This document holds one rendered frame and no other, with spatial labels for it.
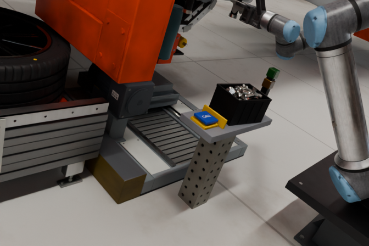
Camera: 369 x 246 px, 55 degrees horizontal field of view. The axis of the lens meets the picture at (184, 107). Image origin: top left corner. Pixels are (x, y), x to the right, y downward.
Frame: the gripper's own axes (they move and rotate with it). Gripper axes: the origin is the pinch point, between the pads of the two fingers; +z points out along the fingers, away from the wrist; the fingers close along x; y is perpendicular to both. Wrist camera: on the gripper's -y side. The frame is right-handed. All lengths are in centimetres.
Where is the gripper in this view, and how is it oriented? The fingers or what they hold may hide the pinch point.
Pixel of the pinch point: (235, 0)
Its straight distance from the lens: 187.4
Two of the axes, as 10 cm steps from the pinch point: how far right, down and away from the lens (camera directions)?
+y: -3.0, 8.5, 4.3
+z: -6.7, -5.1, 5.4
